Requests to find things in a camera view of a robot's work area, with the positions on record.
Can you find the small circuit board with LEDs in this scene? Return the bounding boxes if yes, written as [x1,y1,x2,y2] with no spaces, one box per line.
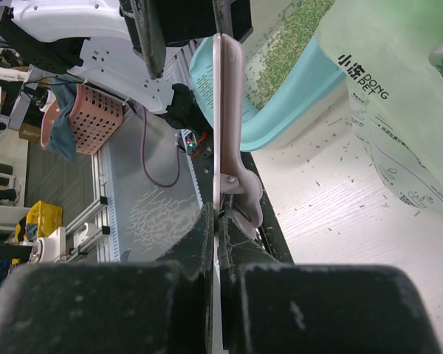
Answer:
[180,131,207,157]

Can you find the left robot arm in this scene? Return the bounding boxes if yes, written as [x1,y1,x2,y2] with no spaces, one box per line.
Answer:
[0,0,253,131]

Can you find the teal plastic litter box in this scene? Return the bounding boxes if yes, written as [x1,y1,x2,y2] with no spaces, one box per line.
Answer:
[189,38,346,152]

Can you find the white plastic bag clip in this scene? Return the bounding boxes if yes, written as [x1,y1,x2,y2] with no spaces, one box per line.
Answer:
[211,32,264,238]

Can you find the yellow plastic crate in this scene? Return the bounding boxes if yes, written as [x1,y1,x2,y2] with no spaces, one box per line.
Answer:
[14,201,63,243]

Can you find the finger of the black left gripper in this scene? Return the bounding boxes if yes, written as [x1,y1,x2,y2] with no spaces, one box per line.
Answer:
[212,0,253,41]
[120,0,166,79]

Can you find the pink perforated storage basket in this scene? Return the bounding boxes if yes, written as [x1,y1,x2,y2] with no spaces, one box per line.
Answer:
[40,83,123,161]

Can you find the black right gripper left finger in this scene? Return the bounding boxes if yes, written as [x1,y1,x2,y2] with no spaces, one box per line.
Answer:
[0,204,214,353]

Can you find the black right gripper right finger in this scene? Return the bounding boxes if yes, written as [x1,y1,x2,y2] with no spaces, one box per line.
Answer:
[218,217,442,353]

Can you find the green cat litter bag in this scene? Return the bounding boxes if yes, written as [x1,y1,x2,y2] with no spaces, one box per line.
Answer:
[315,1,443,213]

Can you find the green litter pellets pile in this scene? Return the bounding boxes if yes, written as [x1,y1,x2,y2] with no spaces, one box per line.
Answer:
[246,1,334,109]

